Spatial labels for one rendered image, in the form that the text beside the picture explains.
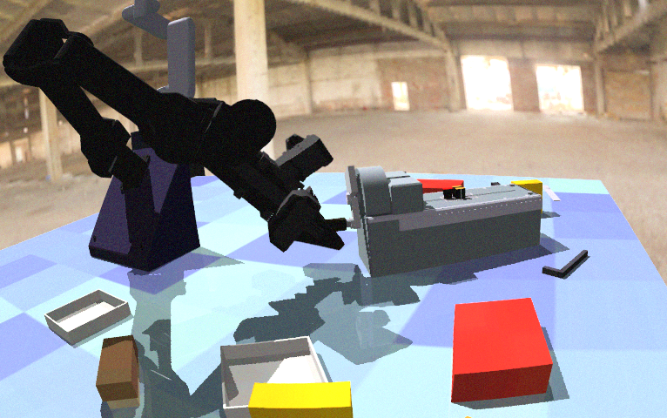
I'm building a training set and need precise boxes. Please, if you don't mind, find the red block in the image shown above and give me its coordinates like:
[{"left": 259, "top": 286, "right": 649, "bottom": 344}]
[
  {"left": 418, "top": 179, "right": 464, "bottom": 194},
  {"left": 451, "top": 298, "right": 553, "bottom": 402}
]

